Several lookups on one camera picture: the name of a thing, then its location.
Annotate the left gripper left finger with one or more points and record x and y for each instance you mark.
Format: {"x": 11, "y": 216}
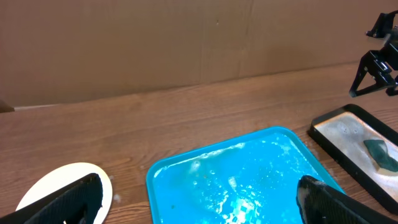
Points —
{"x": 78, "y": 202}

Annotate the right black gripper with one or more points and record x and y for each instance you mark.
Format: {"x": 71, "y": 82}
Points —
{"x": 390, "y": 46}

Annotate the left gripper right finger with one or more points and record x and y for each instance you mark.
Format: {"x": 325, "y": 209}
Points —
{"x": 321, "y": 204}

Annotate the yellow plate with crumbs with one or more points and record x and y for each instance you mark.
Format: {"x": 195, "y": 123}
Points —
{"x": 65, "y": 175}

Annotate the green and yellow sponge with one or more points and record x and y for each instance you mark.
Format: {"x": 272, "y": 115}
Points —
{"x": 379, "y": 152}

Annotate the black tray with soapy water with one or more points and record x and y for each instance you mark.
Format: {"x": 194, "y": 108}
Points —
{"x": 341, "y": 134}

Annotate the teal plastic serving tray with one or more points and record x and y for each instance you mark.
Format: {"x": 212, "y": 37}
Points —
{"x": 248, "y": 179}

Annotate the cardboard panel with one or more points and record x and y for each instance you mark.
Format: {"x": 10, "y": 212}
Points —
{"x": 69, "y": 51}

